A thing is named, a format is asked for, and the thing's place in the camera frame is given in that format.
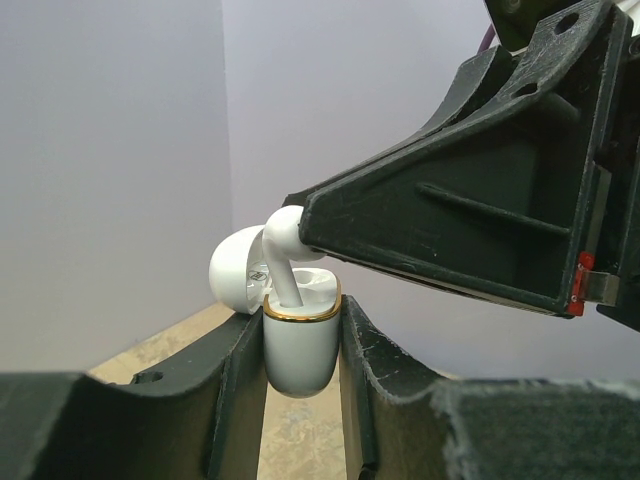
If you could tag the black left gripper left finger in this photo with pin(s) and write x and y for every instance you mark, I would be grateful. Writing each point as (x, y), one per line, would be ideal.
(196, 415)

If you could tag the white wireless earbud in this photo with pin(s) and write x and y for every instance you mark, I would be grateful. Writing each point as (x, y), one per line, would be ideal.
(281, 244)

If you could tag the white earbud charging case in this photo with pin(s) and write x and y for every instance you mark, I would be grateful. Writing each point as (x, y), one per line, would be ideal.
(300, 344)

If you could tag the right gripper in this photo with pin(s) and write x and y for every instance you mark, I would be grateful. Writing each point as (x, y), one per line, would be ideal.
(606, 251)

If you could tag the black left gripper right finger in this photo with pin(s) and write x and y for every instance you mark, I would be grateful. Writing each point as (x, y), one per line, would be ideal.
(402, 420)

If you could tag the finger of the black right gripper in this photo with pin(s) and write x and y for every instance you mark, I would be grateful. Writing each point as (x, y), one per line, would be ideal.
(540, 42)
(497, 217)

